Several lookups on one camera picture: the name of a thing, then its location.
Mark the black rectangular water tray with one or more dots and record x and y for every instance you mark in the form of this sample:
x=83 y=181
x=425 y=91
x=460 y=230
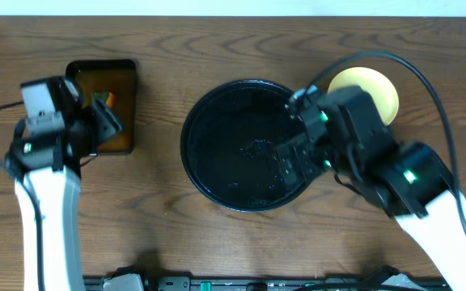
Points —
x=119 y=77

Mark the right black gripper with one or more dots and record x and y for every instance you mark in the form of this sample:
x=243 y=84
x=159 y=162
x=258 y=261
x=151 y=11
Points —
x=305 y=148

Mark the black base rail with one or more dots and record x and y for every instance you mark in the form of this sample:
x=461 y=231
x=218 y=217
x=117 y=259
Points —
x=134 y=281

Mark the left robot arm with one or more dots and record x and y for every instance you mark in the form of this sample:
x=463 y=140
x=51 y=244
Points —
x=44 y=159

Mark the green and yellow sponge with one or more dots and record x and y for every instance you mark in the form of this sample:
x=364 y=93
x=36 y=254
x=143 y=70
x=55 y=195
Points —
x=105 y=96

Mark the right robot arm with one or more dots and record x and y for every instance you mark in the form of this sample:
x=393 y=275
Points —
x=408 y=181

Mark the yellow plate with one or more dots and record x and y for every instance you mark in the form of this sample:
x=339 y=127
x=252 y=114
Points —
x=380 y=88

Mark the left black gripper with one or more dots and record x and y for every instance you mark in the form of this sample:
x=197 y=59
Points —
x=108 y=123

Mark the round black serving tray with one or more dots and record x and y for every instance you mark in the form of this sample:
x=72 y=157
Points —
x=227 y=144

